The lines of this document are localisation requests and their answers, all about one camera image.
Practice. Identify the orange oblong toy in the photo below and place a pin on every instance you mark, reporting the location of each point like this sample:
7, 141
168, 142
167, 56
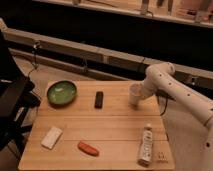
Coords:
86, 148

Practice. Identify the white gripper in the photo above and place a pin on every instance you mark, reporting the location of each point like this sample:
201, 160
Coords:
147, 89

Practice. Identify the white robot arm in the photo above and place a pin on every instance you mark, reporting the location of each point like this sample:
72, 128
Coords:
160, 76

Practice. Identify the white ceramic cup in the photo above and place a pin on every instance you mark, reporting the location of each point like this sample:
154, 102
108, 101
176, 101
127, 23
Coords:
135, 94

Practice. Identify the black rectangular block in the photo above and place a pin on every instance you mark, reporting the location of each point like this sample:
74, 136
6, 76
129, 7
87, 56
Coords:
99, 99

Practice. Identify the black chair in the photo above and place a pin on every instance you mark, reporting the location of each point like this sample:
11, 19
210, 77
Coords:
15, 99

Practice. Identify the white rectangular block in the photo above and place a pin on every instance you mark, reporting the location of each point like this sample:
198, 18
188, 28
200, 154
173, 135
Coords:
51, 137

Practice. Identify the green bowl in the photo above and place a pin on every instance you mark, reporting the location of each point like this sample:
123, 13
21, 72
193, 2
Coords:
61, 93

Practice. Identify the white plastic bottle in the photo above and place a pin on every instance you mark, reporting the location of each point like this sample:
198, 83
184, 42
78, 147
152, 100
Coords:
145, 150

